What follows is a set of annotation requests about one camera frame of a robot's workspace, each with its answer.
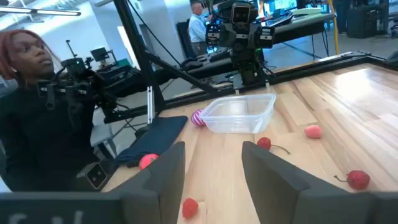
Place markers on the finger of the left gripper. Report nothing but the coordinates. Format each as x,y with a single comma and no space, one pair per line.
227,35
256,36

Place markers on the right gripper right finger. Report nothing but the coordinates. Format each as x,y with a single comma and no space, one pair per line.
280,193

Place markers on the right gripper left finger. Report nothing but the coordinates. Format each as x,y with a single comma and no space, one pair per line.
161,193

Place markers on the pink-red toy tomato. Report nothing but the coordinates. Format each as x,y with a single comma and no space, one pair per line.
146,161

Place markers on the red toy cherry with stem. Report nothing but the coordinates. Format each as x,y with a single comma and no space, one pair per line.
264,143
358,180

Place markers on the pink toy strawberry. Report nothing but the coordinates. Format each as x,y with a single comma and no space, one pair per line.
313,131

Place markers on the purple striped toy onion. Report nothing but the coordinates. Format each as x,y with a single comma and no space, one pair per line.
196,119

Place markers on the clear plastic tupperware container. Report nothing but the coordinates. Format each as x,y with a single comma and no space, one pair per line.
239,121

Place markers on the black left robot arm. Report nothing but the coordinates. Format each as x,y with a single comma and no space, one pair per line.
245,63

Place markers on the standing person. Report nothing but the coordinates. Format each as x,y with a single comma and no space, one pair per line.
197,29

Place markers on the dark grey desk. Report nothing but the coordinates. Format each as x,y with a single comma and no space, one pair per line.
298,29

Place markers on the computer monitor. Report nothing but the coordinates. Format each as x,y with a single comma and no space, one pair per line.
285,4

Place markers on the navy blue cloth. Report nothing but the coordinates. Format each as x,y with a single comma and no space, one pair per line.
158,137

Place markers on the mint green stapler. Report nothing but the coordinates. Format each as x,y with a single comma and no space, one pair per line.
307,11

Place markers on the yellow pole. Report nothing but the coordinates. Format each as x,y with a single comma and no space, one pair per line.
334,28

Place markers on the black equipment case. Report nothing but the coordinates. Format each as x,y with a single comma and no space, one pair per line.
367,20

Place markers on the seated person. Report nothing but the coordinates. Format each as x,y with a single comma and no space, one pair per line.
40,146

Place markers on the ceiling light strip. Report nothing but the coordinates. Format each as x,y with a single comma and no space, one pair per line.
40,12

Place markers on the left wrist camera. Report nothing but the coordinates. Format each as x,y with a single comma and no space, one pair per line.
241,14

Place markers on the table-level camera box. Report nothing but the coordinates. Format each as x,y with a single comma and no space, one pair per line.
94,175

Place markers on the silver metal bracket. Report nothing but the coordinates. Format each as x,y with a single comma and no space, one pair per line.
150,105

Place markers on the black metal table frame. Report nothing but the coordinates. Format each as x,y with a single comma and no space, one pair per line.
140,53

